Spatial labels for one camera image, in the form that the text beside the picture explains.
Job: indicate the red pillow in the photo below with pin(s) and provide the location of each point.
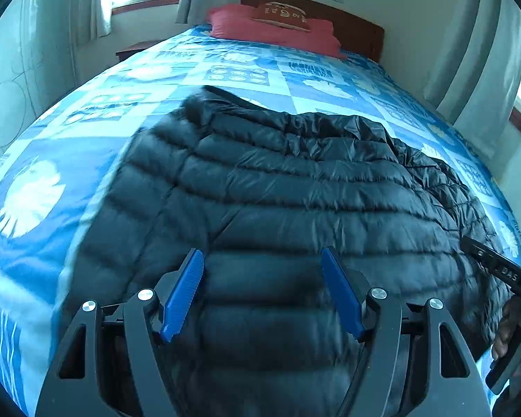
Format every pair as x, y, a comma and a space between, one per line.
243, 24

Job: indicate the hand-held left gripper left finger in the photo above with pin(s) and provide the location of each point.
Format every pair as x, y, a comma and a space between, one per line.
184, 295

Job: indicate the bed with blue patterned sheet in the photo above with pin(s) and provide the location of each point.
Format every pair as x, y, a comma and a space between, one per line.
69, 139

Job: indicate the black quilted puffer jacket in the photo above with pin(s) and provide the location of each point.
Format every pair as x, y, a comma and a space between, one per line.
286, 182

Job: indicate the wide grey curtain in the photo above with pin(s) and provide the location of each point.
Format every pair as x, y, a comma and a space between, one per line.
477, 61

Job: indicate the wooden bed headboard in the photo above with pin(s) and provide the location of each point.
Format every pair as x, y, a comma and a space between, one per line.
356, 30

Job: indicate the person's right hand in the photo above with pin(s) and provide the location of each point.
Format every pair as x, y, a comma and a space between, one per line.
506, 334

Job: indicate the white patterned wardrobe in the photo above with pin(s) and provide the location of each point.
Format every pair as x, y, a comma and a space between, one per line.
21, 74

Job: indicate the short white curtain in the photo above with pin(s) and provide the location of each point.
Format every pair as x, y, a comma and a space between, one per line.
97, 4

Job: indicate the wooden nightstand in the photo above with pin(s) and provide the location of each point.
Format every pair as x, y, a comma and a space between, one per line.
132, 48

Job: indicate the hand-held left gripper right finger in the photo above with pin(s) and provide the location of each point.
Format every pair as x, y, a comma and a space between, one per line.
343, 295

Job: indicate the brown printed cushion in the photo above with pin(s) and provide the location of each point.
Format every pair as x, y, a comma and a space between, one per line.
282, 13

